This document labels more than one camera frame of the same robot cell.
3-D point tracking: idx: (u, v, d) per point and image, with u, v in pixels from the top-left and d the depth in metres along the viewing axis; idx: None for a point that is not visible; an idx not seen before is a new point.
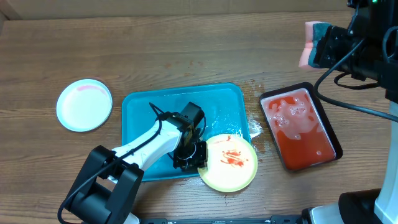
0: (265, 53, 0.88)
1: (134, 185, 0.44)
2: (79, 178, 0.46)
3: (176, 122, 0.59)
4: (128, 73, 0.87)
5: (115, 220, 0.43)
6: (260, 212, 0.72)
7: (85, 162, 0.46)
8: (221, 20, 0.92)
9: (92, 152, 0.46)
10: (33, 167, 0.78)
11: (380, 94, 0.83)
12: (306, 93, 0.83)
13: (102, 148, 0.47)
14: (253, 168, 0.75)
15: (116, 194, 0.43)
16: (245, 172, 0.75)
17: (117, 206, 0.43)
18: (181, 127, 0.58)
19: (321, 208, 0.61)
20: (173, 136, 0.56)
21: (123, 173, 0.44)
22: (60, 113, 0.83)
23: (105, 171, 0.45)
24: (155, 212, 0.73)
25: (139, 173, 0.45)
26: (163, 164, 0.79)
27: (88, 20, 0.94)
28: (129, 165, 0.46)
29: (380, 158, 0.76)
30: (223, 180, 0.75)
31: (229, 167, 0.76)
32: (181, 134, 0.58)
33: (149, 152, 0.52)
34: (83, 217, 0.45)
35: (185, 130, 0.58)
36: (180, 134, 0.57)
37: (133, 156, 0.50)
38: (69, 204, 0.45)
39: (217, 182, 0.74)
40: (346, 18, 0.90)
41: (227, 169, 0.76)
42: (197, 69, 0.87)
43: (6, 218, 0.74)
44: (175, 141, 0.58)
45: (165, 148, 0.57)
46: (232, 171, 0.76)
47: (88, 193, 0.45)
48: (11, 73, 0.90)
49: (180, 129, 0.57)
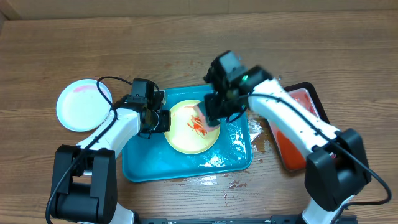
0: (265, 53, 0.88)
1: (109, 165, 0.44)
2: (53, 180, 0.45)
3: (129, 106, 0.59)
4: (128, 73, 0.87)
5: (104, 205, 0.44)
6: (260, 212, 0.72)
7: (53, 164, 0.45)
8: (221, 20, 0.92)
9: (57, 153, 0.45)
10: (33, 167, 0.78)
11: (379, 94, 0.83)
12: (306, 93, 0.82)
13: (64, 146, 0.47)
14: (214, 135, 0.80)
15: (96, 183, 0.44)
16: (208, 139, 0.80)
17: (101, 191, 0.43)
18: (137, 108, 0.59)
19: (308, 208, 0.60)
20: (132, 117, 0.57)
21: (94, 159, 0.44)
22: (60, 112, 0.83)
23: (76, 165, 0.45)
24: (155, 211, 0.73)
25: (109, 154, 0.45)
26: (163, 164, 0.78)
27: (88, 20, 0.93)
28: (97, 152, 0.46)
29: (380, 158, 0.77)
30: (188, 145, 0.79)
31: (193, 132, 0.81)
32: (139, 115, 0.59)
33: (113, 136, 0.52)
34: (73, 216, 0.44)
35: (142, 111, 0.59)
36: (137, 114, 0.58)
37: (99, 143, 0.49)
38: (54, 210, 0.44)
39: (182, 146, 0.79)
40: (344, 18, 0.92)
41: (192, 134, 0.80)
42: (197, 69, 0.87)
43: (6, 218, 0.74)
44: (135, 121, 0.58)
45: (129, 132, 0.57)
46: (195, 135, 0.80)
47: (69, 190, 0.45)
48: (11, 73, 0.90)
49: (137, 110, 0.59)
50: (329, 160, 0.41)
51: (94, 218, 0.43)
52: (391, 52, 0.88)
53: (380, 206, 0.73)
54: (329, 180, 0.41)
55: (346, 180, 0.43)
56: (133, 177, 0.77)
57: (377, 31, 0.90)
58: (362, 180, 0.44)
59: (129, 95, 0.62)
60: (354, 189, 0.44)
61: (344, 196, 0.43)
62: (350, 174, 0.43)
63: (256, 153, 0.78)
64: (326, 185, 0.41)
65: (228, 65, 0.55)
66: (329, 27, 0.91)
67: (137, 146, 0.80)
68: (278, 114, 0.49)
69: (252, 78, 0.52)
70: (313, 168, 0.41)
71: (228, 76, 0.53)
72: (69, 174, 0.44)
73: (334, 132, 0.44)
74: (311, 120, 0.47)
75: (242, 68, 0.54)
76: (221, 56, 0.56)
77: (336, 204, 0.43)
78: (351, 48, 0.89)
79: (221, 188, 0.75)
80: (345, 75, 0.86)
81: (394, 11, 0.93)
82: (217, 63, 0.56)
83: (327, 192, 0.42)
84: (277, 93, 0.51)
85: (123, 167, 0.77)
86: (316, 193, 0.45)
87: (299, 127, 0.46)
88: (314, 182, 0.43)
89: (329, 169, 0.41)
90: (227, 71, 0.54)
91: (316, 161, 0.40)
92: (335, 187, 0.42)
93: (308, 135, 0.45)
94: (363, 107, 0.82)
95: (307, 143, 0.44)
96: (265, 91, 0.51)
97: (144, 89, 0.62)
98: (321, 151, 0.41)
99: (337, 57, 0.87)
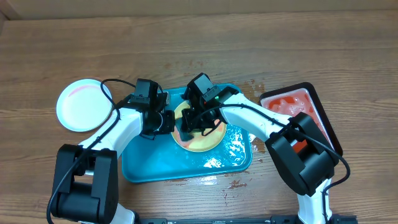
0: (264, 53, 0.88)
1: (111, 165, 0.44)
2: (54, 180, 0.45)
3: (132, 106, 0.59)
4: (128, 73, 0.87)
5: (105, 205, 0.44)
6: (260, 212, 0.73)
7: (55, 163, 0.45)
8: (221, 20, 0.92)
9: (60, 152, 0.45)
10: (33, 167, 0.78)
11: (380, 94, 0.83)
12: (306, 93, 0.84)
13: (68, 145, 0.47)
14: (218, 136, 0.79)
15: (97, 182, 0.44)
16: (211, 140, 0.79)
17: (102, 191, 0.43)
18: (140, 108, 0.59)
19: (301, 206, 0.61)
20: (134, 118, 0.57)
21: (96, 160, 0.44)
22: (60, 112, 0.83)
23: (78, 165, 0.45)
24: (155, 211, 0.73)
25: (112, 154, 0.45)
26: (163, 165, 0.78)
27: (87, 20, 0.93)
28: (99, 152, 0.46)
29: (380, 158, 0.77)
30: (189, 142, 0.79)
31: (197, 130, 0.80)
32: (142, 115, 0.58)
33: (115, 136, 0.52)
34: (73, 216, 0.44)
35: (145, 110, 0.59)
36: (140, 114, 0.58)
37: (101, 143, 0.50)
38: (55, 210, 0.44)
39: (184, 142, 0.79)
40: (344, 18, 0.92)
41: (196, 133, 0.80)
42: (197, 69, 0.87)
43: (7, 218, 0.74)
44: (138, 122, 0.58)
45: (130, 131, 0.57)
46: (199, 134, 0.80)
47: (70, 190, 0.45)
48: (12, 73, 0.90)
49: (140, 110, 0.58)
50: (286, 142, 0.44)
51: (95, 218, 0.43)
52: (391, 52, 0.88)
53: (380, 206, 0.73)
54: (290, 161, 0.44)
55: (310, 160, 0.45)
56: (133, 177, 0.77)
57: (377, 31, 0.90)
58: (329, 160, 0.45)
59: (133, 95, 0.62)
60: (324, 170, 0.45)
61: (315, 179, 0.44)
62: (315, 157, 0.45)
63: (256, 153, 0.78)
64: (289, 167, 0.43)
65: (202, 86, 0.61)
66: (329, 27, 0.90)
67: (137, 147, 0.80)
68: (243, 114, 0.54)
69: (224, 99, 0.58)
70: (273, 154, 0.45)
71: (204, 97, 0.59)
72: (71, 173, 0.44)
73: (288, 119, 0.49)
74: (268, 114, 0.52)
75: (216, 88, 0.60)
76: (195, 79, 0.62)
77: (309, 188, 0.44)
78: (351, 48, 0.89)
79: (221, 188, 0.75)
80: (345, 75, 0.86)
81: (394, 11, 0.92)
82: (193, 84, 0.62)
83: (293, 174, 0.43)
84: (242, 101, 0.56)
85: (123, 167, 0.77)
86: (290, 181, 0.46)
87: (260, 121, 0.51)
88: (281, 168, 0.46)
89: (286, 150, 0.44)
90: (203, 92, 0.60)
91: (272, 144, 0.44)
92: (300, 168, 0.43)
93: (267, 126, 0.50)
94: (363, 107, 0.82)
95: (267, 132, 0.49)
96: (234, 101, 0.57)
97: (148, 90, 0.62)
98: (278, 136, 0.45)
99: (337, 57, 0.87)
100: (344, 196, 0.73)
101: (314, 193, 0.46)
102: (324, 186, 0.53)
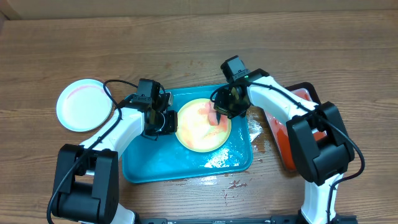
0: (264, 53, 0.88)
1: (112, 166, 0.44)
2: (55, 180, 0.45)
3: (134, 106, 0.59)
4: (128, 73, 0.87)
5: (106, 205, 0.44)
6: (260, 212, 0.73)
7: (56, 163, 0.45)
8: (221, 20, 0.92)
9: (61, 152, 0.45)
10: (33, 167, 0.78)
11: (380, 94, 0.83)
12: (306, 93, 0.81)
13: (69, 145, 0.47)
14: (222, 137, 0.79)
15: (98, 182, 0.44)
16: (214, 141, 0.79)
17: (104, 192, 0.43)
18: (141, 108, 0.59)
19: (305, 202, 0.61)
20: (135, 118, 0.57)
21: (97, 160, 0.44)
22: (60, 112, 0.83)
23: (79, 165, 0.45)
24: (154, 211, 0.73)
25: (112, 155, 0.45)
26: (163, 165, 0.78)
27: (87, 20, 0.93)
28: (100, 152, 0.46)
29: (380, 158, 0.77)
30: (193, 142, 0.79)
31: (202, 131, 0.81)
32: (143, 115, 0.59)
33: (116, 136, 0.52)
34: (73, 216, 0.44)
35: (146, 110, 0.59)
36: (142, 114, 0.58)
37: (102, 143, 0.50)
38: (55, 210, 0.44)
39: (187, 141, 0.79)
40: (344, 18, 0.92)
41: (200, 133, 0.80)
42: (197, 69, 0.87)
43: (6, 218, 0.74)
44: (140, 122, 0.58)
45: (132, 132, 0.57)
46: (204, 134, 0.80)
47: (71, 190, 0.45)
48: (11, 73, 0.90)
49: (141, 110, 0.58)
50: (307, 127, 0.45)
51: (95, 218, 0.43)
52: (391, 52, 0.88)
53: (380, 206, 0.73)
54: (308, 145, 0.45)
55: (327, 149, 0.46)
56: (133, 177, 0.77)
57: (377, 32, 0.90)
58: (344, 153, 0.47)
59: (134, 95, 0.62)
60: (337, 162, 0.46)
61: (327, 168, 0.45)
62: (332, 147, 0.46)
63: (256, 153, 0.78)
64: (305, 152, 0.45)
65: (235, 68, 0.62)
66: (329, 27, 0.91)
67: (137, 147, 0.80)
68: (270, 96, 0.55)
69: (254, 79, 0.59)
70: (293, 135, 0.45)
71: (234, 78, 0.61)
72: (71, 173, 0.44)
73: (313, 106, 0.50)
74: (295, 98, 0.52)
75: (247, 70, 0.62)
76: (229, 60, 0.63)
77: (319, 175, 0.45)
78: (351, 48, 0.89)
79: (221, 188, 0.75)
80: (345, 75, 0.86)
81: (394, 11, 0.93)
82: (226, 66, 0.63)
83: (307, 158, 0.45)
84: (271, 83, 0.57)
85: (123, 167, 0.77)
86: (301, 166, 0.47)
87: (285, 104, 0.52)
88: (296, 151, 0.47)
89: (306, 135, 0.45)
90: (234, 73, 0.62)
91: (293, 124, 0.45)
92: (314, 154, 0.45)
93: (292, 109, 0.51)
94: (363, 107, 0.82)
95: (290, 115, 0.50)
96: (263, 81, 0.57)
97: (150, 90, 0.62)
98: (300, 119, 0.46)
99: (336, 57, 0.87)
100: (344, 196, 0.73)
101: (323, 182, 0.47)
102: (333, 180, 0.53)
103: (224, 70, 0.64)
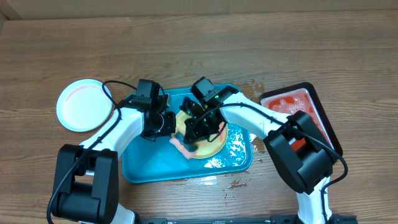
0: (264, 53, 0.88)
1: (111, 167, 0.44)
2: (55, 180, 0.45)
3: (134, 106, 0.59)
4: (128, 73, 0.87)
5: (106, 206, 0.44)
6: (260, 212, 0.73)
7: (56, 163, 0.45)
8: (221, 20, 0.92)
9: (61, 152, 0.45)
10: (33, 167, 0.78)
11: (380, 94, 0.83)
12: (306, 93, 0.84)
13: (69, 145, 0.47)
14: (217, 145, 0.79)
15: (97, 183, 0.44)
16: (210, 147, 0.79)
17: (103, 192, 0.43)
18: (141, 108, 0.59)
19: (300, 206, 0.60)
20: (135, 118, 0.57)
21: (97, 160, 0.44)
22: (60, 112, 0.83)
23: (78, 165, 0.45)
24: (155, 211, 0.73)
25: (112, 155, 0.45)
26: (163, 165, 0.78)
27: (87, 20, 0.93)
28: (99, 152, 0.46)
29: (380, 158, 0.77)
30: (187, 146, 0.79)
31: None
32: (143, 115, 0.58)
33: (116, 136, 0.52)
34: (73, 216, 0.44)
35: (146, 111, 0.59)
36: (142, 114, 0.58)
37: (102, 143, 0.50)
38: (55, 210, 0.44)
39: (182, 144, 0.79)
40: (343, 18, 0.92)
41: None
42: (197, 69, 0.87)
43: (7, 218, 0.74)
44: (140, 122, 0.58)
45: (132, 132, 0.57)
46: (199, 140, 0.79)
47: (71, 190, 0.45)
48: (11, 73, 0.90)
49: (141, 110, 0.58)
50: (284, 140, 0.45)
51: (95, 218, 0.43)
52: (391, 52, 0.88)
53: (380, 206, 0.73)
54: (288, 159, 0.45)
55: (309, 157, 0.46)
56: (133, 177, 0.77)
57: (377, 32, 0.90)
58: (327, 157, 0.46)
59: (134, 95, 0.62)
60: (321, 168, 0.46)
61: (314, 177, 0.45)
62: (313, 154, 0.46)
63: (256, 153, 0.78)
64: (288, 166, 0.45)
65: (204, 89, 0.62)
66: (329, 27, 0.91)
67: (137, 147, 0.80)
68: (243, 112, 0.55)
69: (224, 98, 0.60)
70: (272, 151, 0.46)
71: (204, 99, 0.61)
72: (71, 173, 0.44)
73: (286, 117, 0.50)
74: (268, 112, 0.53)
75: (216, 89, 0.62)
76: (197, 83, 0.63)
77: (307, 185, 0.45)
78: (351, 48, 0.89)
79: (221, 188, 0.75)
80: (345, 74, 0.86)
81: (394, 11, 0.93)
82: (195, 88, 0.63)
83: (291, 172, 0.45)
84: (242, 100, 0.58)
85: (123, 167, 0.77)
86: (288, 180, 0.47)
87: (259, 120, 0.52)
88: (280, 166, 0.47)
89: (285, 149, 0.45)
90: (204, 94, 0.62)
91: (270, 141, 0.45)
92: (297, 165, 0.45)
93: (266, 125, 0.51)
94: (363, 107, 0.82)
95: (265, 130, 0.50)
96: (234, 100, 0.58)
97: (149, 90, 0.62)
98: (276, 134, 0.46)
99: (336, 57, 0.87)
100: (343, 196, 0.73)
101: (312, 190, 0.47)
102: (323, 185, 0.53)
103: (194, 93, 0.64)
